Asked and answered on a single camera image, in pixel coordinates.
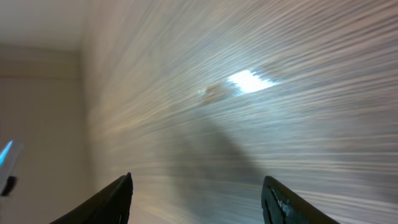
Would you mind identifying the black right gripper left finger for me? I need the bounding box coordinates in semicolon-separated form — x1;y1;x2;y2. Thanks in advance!
50;172;133;224

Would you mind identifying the blue Galaxy smartphone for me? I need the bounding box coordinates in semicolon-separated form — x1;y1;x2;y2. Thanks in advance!
1;139;23;197

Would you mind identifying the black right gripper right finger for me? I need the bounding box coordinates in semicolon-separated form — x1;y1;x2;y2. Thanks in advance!
261;176;338;224

